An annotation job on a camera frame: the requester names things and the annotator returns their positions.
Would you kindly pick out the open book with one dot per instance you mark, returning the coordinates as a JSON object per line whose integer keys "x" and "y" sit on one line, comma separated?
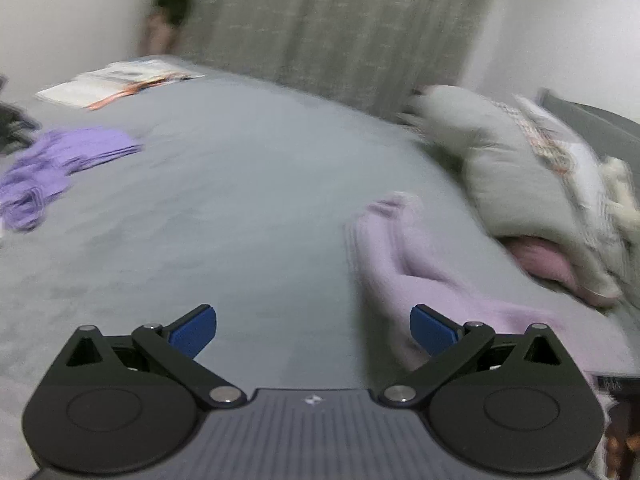
{"x": 90, "y": 87}

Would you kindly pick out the white plush toy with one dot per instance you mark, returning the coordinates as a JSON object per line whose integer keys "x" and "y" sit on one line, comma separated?
{"x": 617, "y": 185}

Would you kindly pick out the grey-green quilt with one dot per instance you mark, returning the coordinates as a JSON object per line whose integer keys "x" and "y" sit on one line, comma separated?
{"x": 500, "y": 160}

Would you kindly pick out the grey bed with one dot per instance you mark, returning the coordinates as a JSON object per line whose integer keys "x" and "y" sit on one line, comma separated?
{"x": 225, "y": 185}

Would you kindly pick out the patterned pillow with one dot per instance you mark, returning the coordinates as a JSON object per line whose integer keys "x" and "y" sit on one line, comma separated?
{"x": 550, "y": 145}

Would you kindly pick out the violet clothes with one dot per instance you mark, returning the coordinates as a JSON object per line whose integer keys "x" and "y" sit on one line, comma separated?
{"x": 75, "y": 150}

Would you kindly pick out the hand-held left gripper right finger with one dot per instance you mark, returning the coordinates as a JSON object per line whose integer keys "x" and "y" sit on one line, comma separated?
{"x": 429, "y": 331}

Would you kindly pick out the grey quilted headboard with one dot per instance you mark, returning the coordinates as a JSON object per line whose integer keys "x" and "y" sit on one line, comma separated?
{"x": 600, "y": 120}

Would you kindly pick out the lilac knitted sweater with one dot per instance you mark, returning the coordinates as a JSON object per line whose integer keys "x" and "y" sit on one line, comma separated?
{"x": 430, "y": 285}

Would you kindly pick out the pink pillow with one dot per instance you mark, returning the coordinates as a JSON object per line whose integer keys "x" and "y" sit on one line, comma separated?
{"x": 540, "y": 257}

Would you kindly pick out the grey-green patterned curtain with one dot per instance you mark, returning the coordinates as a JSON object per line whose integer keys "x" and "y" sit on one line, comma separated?
{"x": 325, "y": 25}

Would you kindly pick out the dark clothing pile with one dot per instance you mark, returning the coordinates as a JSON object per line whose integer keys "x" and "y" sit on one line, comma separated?
{"x": 10, "y": 130}

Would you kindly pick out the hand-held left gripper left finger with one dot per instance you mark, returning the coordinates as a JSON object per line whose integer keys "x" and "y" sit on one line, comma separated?
{"x": 200, "y": 331}

